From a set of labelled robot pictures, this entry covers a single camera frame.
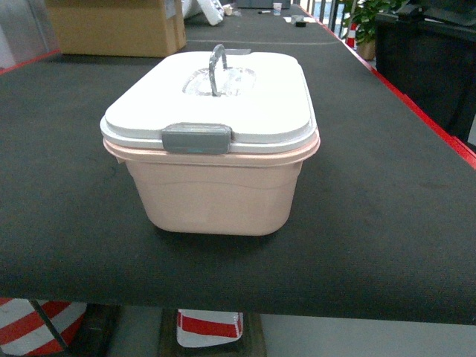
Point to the black felt table mat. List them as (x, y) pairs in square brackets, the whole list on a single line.
[(382, 224)]

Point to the small white cup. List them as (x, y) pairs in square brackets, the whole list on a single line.
[(277, 7)]

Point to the cardboard box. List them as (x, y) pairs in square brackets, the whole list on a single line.
[(118, 28)]

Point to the pink plastic storage box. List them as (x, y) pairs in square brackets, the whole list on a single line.
[(234, 194)]

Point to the potted green plant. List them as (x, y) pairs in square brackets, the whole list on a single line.
[(363, 15)]

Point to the white box lid grey latch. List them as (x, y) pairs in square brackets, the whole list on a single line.
[(256, 103)]

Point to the red white traffic cone left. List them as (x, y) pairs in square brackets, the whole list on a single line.
[(42, 328)]

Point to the red metal table frame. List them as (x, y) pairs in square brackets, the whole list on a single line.
[(52, 103)]

